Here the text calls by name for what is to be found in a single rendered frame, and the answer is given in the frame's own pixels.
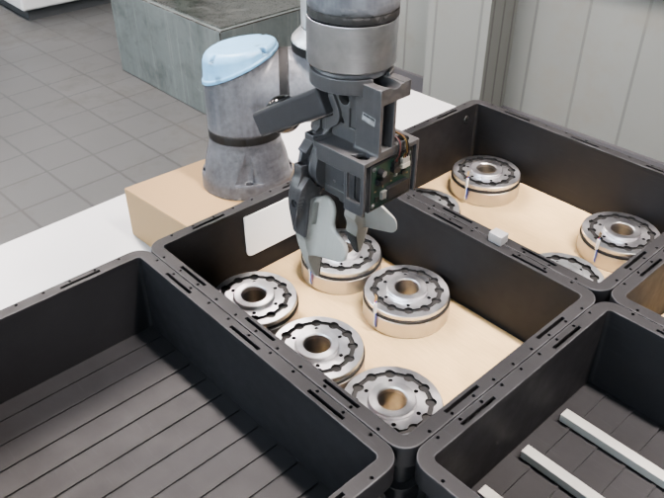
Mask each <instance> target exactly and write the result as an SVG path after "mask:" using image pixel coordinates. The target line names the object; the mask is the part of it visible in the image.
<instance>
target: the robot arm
mask: <svg viewBox="0 0 664 498"><path fill-rule="evenodd" d="M400 1H401V0H300V21H301V24H300V26H299V27H298V28H297V29H296V30H295V31H294V32H293V33H292V35H291V46H279V44H278V42H277V40H276V39H275V38H274V37H272V36H269V35H261V34H257V35H245V36H239V37H235V38H231V39H227V40H224V41H220V42H218V43H216V44H214V45H212V46H211V47H209V48H208V49H207V50H206V52H205V53H204V55H203V60H202V63H203V78H202V83H203V85H204V90H205V99H206V109H207V127H208V137H209V142H208V146H207V155H206V163H205V164H204V167H203V172H202V175H203V184H204V188H205V189H206V190H207V191H208V192H209V193H210V194H212V195H214V196H216V197H218V198H221V199H225V200H231V201H247V200H249V199H251V198H253V197H256V196H258V195H260V194H262V193H265V192H267V191H269V190H271V189H274V188H276V187H277V186H279V185H282V184H284V183H286V182H288V181H290V180H291V182H290V191H289V208H290V218H291V223H292V228H293V230H294V232H295V233H296V238H297V242H298V246H299V249H300V251H301V254H302V256H303V259H304V261H305V263H306V265H307V267H308V269H309V270H310V272H311V273H312V274H313V275H315V276H319V275H320V269H321V263H322V258H325V259H329V260H333V261H336V262H344V261H345V260H346V259H347V257H348V245H347V243H346V242H345V240H344V239H343V237H342V236H341V234H340V233H339V232H338V230H337V228H336V224H335V221H336V206H335V203H334V201H333V200H332V198H331V197H329V196H327V195H324V196H321V194H320V188H322V189H325V191H326V192H328V193H330V194H332V195H334V196H336V197H338V198H339V201H341V202H343V203H344V209H345V212H344V216H345V217H346V220H347V226H346V231H345V234H346V236H347V238H348V240H349V241H350V243H351V245H352V247H353V249H354V251H356V252H357V253H359V252H360V251H361V249H362V246H363V244H364V241H365V238H366V235H367V231H368V228H372V229H377V230H381V231H386V232H394V231H396V229H397V221H396V219H395V217H394V216H393V215H392V214H391V213H390V212H389V211H388V210H387V209H386V208H385V207H384V206H383V205H385V204H386V203H388V202H390V201H392V200H394V199H396V198H397V197H399V196H401V195H403V194H405V193H407V192H408V191H409V189H410V190H412V191H413V190H415V183H416V172H417V160H418V149H419V138H418V137H416V136H413V135H411V134H409V133H406V132H404V131H402V130H399V129H397V128H395V123H396V107H397V101H398V100H400V99H402V98H405V97H407V96H409V95H410V93H411V80H412V79H409V78H407V77H404V76H401V75H399V74H396V73H394V63H395V61H396V58H397V42H398V26H399V14H400ZM303 123H311V124H310V126H311V130H308V131H306V132H305V133H304V139H303V141H302V143H301V145H300V146H299V148H298V150H299V154H298V160H297V162H295V163H294V164H293V166H292V163H291V160H290V159H289V157H288V153H287V150H286V147H285V144H284V141H283V139H282V133H289V132H292V131H294V130H295V129H296V128H297V127H298V126H299V125H300V124H303ZM412 152H413V157H412ZM411 164H412V169H411Z"/></svg>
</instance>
